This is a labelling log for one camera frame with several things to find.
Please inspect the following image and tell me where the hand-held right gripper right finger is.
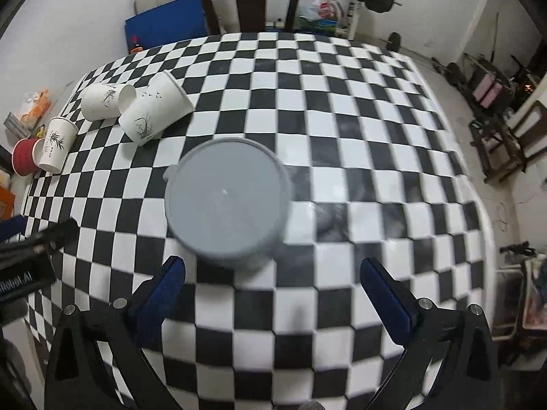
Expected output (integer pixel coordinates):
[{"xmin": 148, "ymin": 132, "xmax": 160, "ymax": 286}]
[{"xmin": 360, "ymin": 257, "xmax": 502, "ymax": 410}]

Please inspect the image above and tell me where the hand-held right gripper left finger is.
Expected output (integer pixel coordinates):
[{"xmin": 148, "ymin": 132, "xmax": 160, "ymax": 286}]
[{"xmin": 44, "ymin": 255, "xmax": 187, "ymax": 410}]

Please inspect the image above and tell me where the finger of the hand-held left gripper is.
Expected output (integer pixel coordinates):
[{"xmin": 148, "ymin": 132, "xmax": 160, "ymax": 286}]
[{"xmin": 0, "ymin": 218, "xmax": 80, "ymax": 261}]

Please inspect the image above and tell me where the grey plastic cup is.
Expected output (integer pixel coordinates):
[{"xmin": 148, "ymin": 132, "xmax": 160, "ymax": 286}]
[{"xmin": 163, "ymin": 137, "xmax": 293, "ymax": 271}]

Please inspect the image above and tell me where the red paper cup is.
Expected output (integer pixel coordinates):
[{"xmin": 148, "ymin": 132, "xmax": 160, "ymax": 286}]
[{"xmin": 12, "ymin": 137, "xmax": 47, "ymax": 177}]

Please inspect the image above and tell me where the white paper cup standing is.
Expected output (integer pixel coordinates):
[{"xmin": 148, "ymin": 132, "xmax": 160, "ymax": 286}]
[{"xmin": 38, "ymin": 117, "xmax": 79, "ymax": 174}]

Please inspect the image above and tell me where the white paper cup lying down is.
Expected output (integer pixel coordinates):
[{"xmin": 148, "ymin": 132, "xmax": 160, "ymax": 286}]
[{"xmin": 81, "ymin": 83, "xmax": 136, "ymax": 121}]

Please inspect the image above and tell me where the large white paper cup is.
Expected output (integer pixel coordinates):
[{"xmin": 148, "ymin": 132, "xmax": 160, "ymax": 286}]
[{"xmin": 118, "ymin": 70, "xmax": 194, "ymax": 145}]

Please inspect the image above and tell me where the orange box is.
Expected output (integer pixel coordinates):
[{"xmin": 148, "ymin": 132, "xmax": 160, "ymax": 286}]
[{"xmin": 0, "ymin": 187, "xmax": 16, "ymax": 219}]

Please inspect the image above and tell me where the orange snack packet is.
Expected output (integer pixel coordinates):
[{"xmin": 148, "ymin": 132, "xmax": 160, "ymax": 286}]
[{"xmin": 19, "ymin": 90, "xmax": 52, "ymax": 123}]

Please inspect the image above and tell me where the checkered tablecloth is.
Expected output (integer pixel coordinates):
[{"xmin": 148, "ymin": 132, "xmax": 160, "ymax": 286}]
[{"xmin": 20, "ymin": 31, "xmax": 499, "ymax": 410}]

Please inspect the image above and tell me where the blue mat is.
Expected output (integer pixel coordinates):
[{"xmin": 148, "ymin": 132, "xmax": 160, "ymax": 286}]
[{"xmin": 124, "ymin": 0, "xmax": 210, "ymax": 54}]

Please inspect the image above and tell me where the plastic bag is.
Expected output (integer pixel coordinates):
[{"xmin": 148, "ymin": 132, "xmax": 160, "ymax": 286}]
[{"xmin": 296, "ymin": 0, "xmax": 348, "ymax": 35}]

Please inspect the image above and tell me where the wooden chair frame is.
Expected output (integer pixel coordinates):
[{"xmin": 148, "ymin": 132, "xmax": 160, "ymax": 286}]
[{"xmin": 468, "ymin": 101, "xmax": 547, "ymax": 183}]

